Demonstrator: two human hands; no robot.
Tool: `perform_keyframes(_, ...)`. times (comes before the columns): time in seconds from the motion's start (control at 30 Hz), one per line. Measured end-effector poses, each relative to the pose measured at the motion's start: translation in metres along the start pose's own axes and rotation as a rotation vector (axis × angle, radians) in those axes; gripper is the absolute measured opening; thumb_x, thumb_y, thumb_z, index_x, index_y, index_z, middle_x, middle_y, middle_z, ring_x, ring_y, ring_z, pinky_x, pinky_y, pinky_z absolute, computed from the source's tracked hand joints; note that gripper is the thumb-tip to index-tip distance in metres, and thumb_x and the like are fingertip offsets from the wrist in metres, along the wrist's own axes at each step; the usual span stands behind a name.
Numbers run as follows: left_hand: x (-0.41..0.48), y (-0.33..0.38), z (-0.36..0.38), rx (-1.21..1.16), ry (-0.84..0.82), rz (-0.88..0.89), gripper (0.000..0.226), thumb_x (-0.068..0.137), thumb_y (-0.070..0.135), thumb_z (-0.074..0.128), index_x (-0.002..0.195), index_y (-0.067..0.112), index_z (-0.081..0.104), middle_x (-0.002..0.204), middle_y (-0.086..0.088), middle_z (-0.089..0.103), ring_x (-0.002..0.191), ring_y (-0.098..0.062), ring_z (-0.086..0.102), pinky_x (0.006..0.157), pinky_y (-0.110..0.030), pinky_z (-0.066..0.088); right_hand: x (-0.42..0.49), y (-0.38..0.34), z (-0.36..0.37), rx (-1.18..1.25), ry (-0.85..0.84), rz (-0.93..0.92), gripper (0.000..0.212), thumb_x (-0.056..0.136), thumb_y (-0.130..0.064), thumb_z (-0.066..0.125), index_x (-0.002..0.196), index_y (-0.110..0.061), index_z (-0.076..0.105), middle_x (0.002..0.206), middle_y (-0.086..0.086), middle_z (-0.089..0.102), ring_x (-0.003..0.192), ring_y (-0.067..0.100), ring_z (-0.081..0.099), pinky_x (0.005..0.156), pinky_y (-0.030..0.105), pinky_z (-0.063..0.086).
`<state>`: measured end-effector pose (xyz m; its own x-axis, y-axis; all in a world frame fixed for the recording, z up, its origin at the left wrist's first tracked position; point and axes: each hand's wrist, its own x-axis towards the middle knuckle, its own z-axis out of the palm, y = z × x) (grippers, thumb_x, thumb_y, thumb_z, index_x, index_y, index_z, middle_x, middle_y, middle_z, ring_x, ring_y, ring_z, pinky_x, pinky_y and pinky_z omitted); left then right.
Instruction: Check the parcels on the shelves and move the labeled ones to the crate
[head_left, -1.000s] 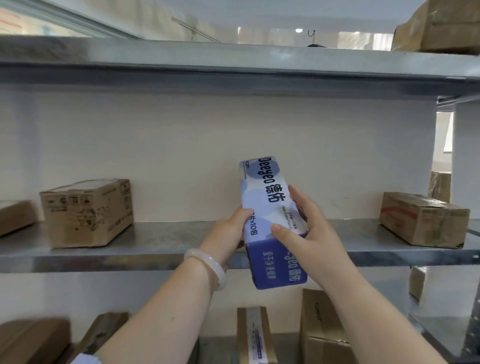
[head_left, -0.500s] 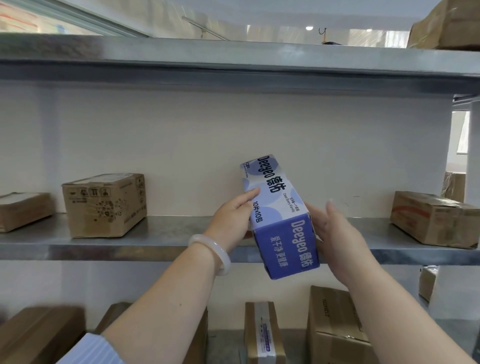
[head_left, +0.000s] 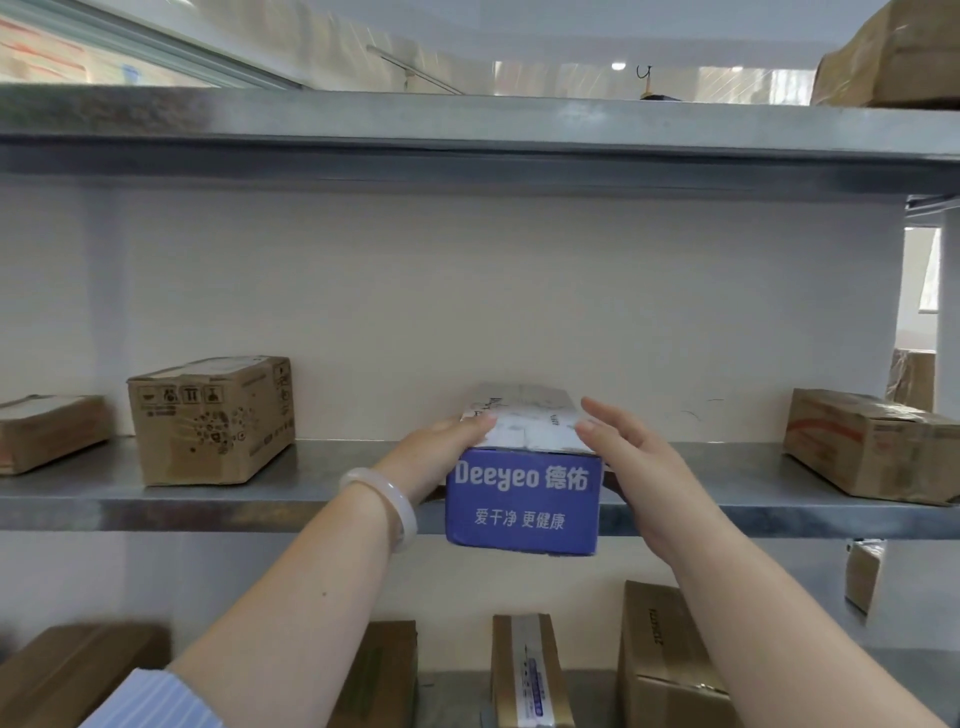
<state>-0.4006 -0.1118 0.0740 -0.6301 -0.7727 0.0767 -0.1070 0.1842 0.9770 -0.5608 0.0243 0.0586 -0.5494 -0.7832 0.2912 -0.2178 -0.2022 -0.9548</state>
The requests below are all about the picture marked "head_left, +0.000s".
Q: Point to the person's left hand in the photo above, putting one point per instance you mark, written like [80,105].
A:
[427,457]

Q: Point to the person's right hand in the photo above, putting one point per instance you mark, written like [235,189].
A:
[652,487]

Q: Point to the blue white box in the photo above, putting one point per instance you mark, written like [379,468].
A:
[525,510]

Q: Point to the pile of brown cardboard boxes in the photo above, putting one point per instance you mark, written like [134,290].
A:
[660,660]

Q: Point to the row of brown cardboard boxes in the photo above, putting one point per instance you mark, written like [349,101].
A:
[210,427]

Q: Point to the person's right forearm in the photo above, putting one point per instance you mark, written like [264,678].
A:
[795,652]

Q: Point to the person's left forearm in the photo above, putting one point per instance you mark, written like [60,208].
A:
[285,630]

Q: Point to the light blue striped sleeve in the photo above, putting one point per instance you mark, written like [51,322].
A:
[150,701]

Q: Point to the ceiling track light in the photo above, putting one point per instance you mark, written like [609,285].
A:
[416,71]

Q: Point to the row of paper posters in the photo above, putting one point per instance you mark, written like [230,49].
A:
[37,52]

